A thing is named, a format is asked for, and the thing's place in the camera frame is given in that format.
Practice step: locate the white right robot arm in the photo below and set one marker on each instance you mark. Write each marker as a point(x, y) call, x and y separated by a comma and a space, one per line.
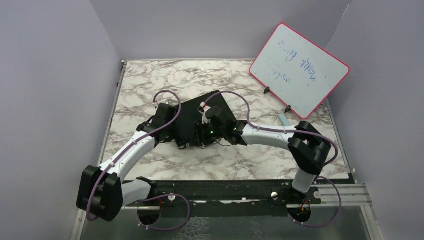
point(308, 147)

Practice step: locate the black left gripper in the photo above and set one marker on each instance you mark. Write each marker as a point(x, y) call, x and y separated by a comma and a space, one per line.
point(170, 138)

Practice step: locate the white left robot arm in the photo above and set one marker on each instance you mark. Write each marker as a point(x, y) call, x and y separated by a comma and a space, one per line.
point(122, 169)

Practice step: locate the black poker set case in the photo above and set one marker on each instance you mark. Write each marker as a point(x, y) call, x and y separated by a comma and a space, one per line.
point(188, 131)

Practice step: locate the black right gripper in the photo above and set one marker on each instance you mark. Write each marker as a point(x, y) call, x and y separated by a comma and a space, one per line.
point(200, 138)

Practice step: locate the light blue whiteboard eraser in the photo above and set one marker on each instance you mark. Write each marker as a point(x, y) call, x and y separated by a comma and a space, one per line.
point(284, 120)

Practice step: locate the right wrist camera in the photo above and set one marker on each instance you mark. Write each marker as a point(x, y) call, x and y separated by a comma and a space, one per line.
point(203, 109)

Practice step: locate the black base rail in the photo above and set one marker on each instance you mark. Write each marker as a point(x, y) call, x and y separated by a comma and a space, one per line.
point(207, 198)

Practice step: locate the pink framed whiteboard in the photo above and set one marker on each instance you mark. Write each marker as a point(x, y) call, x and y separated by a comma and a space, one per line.
point(297, 71)

